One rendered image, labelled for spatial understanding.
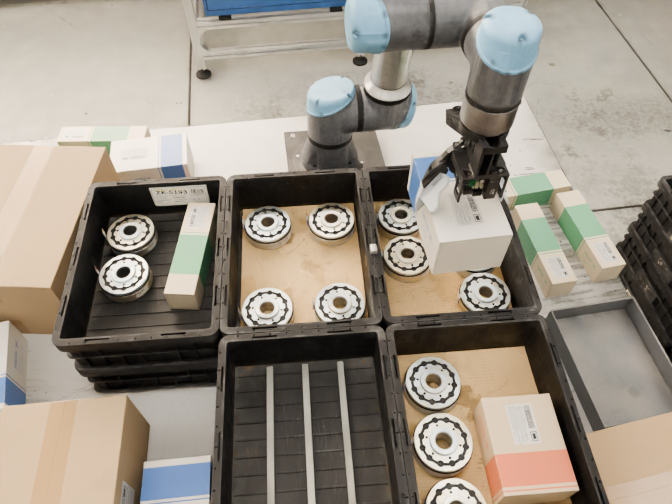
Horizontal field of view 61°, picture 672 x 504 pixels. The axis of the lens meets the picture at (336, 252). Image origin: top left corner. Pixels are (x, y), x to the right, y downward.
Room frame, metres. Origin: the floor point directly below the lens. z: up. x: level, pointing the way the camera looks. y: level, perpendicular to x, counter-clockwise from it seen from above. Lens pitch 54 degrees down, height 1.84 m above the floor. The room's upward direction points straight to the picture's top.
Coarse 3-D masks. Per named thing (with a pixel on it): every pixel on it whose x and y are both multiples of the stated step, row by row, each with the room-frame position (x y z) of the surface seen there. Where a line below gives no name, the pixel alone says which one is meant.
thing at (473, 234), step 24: (408, 192) 0.72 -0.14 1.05; (432, 216) 0.59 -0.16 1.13; (456, 216) 0.59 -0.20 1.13; (480, 216) 0.59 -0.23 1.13; (504, 216) 0.59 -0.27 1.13; (432, 240) 0.56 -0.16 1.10; (456, 240) 0.54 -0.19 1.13; (480, 240) 0.54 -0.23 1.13; (504, 240) 0.55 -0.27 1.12; (432, 264) 0.54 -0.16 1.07; (456, 264) 0.54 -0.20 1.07; (480, 264) 0.55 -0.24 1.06
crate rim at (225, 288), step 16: (240, 176) 0.87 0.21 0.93; (256, 176) 0.88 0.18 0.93; (272, 176) 0.87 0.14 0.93; (288, 176) 0.87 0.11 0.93; (304, 176) 0.88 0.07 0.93; (368, 224) 0.74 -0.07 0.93; (224, 240) 0.70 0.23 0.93; (368, 240) 0.70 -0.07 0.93; (224, 256) 0.66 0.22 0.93; (368, 256) 0.66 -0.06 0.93; (224, 272) 0.62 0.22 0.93; (224, 288) 0.58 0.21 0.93; (224, 304) 0.55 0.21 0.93; (224, 320) 0.51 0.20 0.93; (336, 320) 0.51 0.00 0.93; (352, 320) 0.51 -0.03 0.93; (368, 320) 0.51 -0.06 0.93; (224, 336) 0.49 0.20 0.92
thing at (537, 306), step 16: (368, 176) 0.87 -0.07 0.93; (368, 192) 0.84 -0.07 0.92; (368, 208) 0.78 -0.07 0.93; (512, 224) 0.74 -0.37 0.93; (512, 240) 0.70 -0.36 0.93; (528, 272) 0.62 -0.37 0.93; (384, 288) 0.58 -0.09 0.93; (528, 288) 0.58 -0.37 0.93; (384, 304) 0.55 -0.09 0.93; (384, 320) 0.51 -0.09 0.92; (400, 320) 0.51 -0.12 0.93; (416, 320) 0.51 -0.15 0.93; (432, 320) 0.51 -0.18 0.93
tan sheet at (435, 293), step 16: (384, 240) 0.77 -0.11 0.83; (384, 272) 0.69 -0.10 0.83; (496, 272) 0.69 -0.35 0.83; (400, 288) 0.64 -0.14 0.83; (416, 288) 0.64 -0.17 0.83; (432, 288) 0.64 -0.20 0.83; (448, 288) 0.64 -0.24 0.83; (400, 304) 0.60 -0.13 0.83; (416, 304) 0.60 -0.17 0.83; (432, 304) 0.60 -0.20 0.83; (448, 304) 0.60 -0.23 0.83
